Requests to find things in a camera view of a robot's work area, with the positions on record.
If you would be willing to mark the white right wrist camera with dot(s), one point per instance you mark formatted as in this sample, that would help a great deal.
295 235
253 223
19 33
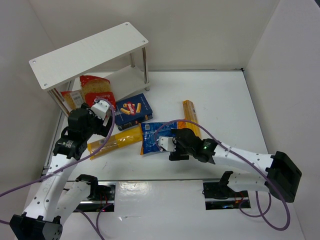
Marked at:
167 143

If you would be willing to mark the red pasta bag with label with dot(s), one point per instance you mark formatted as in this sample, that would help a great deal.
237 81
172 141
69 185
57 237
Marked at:
74 99

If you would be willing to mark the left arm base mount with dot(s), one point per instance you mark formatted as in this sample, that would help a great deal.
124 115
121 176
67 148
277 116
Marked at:
104 197

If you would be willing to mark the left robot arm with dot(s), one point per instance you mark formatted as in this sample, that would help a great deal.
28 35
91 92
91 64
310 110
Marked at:
44 217

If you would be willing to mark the blue Barilla rigatoni box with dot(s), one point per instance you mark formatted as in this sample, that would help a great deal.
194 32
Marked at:
132 111

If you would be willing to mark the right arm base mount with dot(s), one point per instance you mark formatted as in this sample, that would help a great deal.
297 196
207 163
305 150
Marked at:
220 198

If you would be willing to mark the yellow spaghetti packet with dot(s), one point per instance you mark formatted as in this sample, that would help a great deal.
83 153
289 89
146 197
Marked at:
190 115
120 140

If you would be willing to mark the blue and orange pasta bag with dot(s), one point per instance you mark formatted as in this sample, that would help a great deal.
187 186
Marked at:
149 139

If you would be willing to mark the red fusilli pasta bag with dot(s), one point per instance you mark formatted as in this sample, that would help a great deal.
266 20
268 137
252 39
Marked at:
94 87

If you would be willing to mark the white two-tier shelf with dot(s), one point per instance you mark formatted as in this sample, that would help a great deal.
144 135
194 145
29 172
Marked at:
67 63

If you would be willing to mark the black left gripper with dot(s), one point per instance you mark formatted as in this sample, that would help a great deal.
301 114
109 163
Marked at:
105 125

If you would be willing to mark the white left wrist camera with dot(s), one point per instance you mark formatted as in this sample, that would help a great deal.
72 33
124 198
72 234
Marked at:
101 109

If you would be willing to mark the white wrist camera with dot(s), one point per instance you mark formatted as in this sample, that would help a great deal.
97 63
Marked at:
101 109
167 143

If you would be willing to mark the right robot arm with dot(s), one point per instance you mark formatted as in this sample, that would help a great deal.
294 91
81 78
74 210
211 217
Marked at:
275 174

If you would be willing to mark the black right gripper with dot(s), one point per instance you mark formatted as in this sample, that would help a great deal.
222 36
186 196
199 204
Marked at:
176 153

